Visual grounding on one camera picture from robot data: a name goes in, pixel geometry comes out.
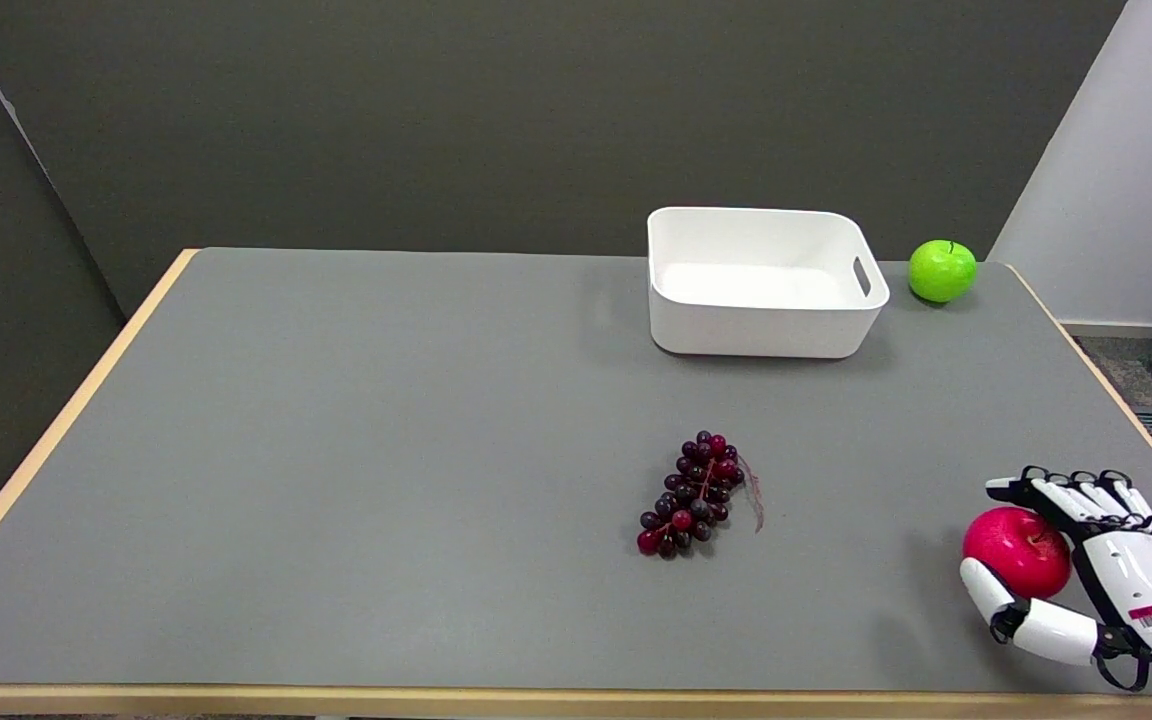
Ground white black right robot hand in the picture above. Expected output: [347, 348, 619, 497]
[959, 466, 1152, 691]

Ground red apple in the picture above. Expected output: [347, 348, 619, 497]
[963, 506, 1073, 601]

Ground green apple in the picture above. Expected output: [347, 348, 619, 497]
[908, 239, 978, 304]

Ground purple grape bunch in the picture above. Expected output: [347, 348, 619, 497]
[636, 431, 766, 561]

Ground white plastic bin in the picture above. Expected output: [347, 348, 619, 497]
[647, 206, 890, 359]

